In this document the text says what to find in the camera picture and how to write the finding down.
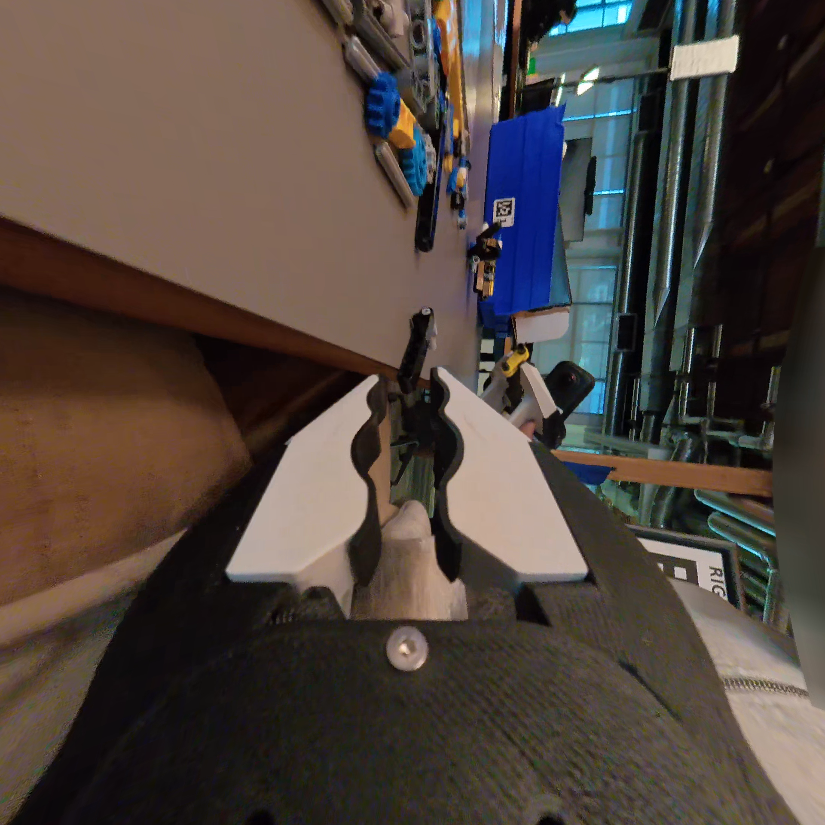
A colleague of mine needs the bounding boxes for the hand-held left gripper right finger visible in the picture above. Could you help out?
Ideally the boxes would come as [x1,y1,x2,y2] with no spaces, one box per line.
[428,366,590,590]

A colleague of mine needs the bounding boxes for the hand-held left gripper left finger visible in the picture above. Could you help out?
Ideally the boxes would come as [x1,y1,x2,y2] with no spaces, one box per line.
[226,374,393,616]

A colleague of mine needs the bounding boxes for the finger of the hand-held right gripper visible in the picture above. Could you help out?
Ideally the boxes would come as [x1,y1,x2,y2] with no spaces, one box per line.
[481,367,516,413]
[517,364,559,431]

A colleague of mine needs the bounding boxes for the black lego pin piece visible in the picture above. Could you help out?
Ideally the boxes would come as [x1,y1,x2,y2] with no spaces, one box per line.
[390,307,446,471]

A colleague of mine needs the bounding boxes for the small black lego assembly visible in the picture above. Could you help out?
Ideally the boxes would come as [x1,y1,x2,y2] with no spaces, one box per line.
[469,222,504,300]

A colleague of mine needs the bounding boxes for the long black lego beam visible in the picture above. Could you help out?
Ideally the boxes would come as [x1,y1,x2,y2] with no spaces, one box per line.
[414,113,452,254]

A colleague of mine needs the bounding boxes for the scattered small lego pins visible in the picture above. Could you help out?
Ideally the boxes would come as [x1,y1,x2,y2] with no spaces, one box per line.
[446,153,473,231]

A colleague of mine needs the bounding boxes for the grey lego axle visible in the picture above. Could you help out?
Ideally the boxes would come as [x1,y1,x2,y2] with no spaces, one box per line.
[373,141,415,211]
[342,35,382,83]

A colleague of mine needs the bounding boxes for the large blue lego gear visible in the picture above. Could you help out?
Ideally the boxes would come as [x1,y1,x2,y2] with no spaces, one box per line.
[405,124,434,196]

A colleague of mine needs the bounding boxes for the yellow lego block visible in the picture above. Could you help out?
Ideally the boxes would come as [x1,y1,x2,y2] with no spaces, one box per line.
[389,100,420,153]

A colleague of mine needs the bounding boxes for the long yellow lego beam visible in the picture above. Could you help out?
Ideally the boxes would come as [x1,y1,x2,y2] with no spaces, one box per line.
[432,0,469,141]

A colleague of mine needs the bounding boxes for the cardboard box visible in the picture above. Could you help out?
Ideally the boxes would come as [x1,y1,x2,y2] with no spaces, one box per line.
[511,258,573,344]

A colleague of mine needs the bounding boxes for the blue plastic box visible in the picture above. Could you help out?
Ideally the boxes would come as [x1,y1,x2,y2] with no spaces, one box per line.
[477,103,568,318]

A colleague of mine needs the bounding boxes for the framed printed marker tag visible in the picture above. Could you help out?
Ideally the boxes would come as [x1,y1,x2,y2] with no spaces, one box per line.
[628,523,749,610]

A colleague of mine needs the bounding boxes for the metal pipes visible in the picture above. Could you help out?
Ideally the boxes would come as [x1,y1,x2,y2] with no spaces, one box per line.
[606,0,797,636]

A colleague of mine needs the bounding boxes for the white pipe label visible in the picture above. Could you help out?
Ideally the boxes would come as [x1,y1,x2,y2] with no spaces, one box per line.
[668,34,741,81]

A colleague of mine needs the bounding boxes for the wooden rail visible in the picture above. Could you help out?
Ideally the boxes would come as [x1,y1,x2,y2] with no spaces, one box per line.
[553,448,774,498]

